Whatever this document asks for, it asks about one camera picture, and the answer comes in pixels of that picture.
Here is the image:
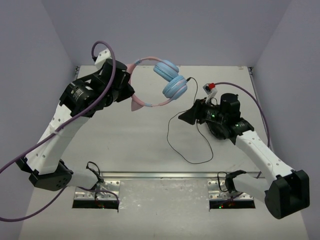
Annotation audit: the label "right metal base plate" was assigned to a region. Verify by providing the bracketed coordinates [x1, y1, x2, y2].
[207, 179, 254, 201]

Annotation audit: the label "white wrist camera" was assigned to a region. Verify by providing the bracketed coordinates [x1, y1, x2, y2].
[94, 49, 112, 69]
[202, 82, 218, 104]

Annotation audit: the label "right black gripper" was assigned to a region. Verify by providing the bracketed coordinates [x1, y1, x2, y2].
[179, 97, 227, 126]

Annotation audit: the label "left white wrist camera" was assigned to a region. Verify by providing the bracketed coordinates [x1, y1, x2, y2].
[94, 49, 112, 69]

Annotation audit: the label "pink blue cat-ear headphones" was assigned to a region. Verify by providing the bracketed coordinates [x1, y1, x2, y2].
[127, 56, 188, 112]

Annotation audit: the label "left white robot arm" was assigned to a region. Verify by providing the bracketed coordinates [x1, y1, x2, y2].
[16, 59, 135, 191]

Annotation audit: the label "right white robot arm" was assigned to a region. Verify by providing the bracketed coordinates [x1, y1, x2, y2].
[178, 93, 310, 219]

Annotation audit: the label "black headphones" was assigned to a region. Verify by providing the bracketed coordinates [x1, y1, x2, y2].
[206, 122, 232, 140]

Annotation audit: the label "metal base plate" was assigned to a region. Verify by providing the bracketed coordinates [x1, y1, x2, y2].
[207, 179, 254, 201]
[74, 179, 121, 202]

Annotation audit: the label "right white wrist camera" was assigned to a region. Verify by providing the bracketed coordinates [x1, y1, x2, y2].
[202, 82, 218, 104]

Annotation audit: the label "thin black audio cable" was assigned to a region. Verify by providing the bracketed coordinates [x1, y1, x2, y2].
[165, 76, 214, 165]

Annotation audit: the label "metal table rail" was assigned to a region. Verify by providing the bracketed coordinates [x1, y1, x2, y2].
[72, 170, 266, 180]

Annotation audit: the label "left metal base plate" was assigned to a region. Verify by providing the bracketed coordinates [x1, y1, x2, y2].
[74, 179, 121, 202]

